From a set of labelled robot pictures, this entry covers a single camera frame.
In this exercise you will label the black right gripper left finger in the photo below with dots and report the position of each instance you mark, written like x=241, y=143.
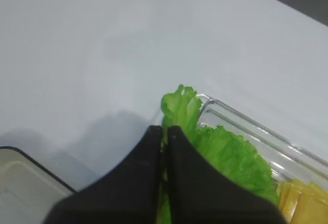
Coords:
x=127, y=194

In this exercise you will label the clear lettuce cheese container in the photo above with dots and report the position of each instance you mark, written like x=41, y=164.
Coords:
x=287, y=160

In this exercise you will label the green lettuce leaf in container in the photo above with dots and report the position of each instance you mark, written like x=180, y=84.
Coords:
x=237, y=159

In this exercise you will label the yellow cheese slices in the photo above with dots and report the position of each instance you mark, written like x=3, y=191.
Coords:
x=300, y=203

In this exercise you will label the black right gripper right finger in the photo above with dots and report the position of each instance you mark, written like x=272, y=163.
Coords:
x=200, y=194

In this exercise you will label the white metal tray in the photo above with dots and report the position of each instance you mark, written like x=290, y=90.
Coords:
x=28, y=190

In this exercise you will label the green lettuce leaf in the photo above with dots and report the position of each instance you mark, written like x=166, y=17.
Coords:
x=237, y=159
x=181, y=108

